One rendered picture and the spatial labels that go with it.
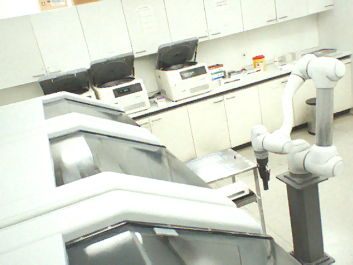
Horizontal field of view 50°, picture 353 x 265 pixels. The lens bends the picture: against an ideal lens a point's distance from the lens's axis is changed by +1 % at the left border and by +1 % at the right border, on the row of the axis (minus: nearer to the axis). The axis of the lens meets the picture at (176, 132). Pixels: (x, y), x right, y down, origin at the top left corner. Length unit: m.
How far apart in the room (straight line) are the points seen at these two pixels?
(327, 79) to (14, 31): 3.27
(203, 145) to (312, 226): 2.29
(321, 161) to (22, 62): 3.28
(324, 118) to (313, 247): 1.02
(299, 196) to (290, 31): 3.68
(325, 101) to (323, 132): 0.20
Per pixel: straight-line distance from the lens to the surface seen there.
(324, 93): 2.47
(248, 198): 2.42
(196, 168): 2.86
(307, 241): 2.99
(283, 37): 5.99
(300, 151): 2.66
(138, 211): 0.86
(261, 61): 5.41
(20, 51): 4.51
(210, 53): 5.39
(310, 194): 2.81
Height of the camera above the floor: 2.01
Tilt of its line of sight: 19 degrees down
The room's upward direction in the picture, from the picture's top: 12 degrees counter-clockwise
